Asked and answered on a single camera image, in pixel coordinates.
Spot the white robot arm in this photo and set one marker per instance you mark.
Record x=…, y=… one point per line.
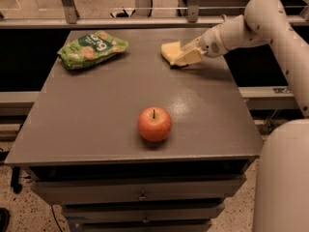
x=282, y=187

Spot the green snack bag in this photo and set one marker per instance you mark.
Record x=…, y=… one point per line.
x=90, y=49

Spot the red apple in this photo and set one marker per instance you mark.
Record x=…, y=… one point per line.
x=154, y=124

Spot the grey metal railing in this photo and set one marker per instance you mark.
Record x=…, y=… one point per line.
x=86, y=14

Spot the yellow sponge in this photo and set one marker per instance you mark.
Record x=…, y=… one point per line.
x=170, y=51

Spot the grey drawer cabinet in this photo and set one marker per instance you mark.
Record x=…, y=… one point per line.
x=81, y=146

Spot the black shoe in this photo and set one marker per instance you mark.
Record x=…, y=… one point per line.
x=4, y=219

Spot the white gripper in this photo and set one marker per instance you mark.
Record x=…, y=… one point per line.
x=210, y=43

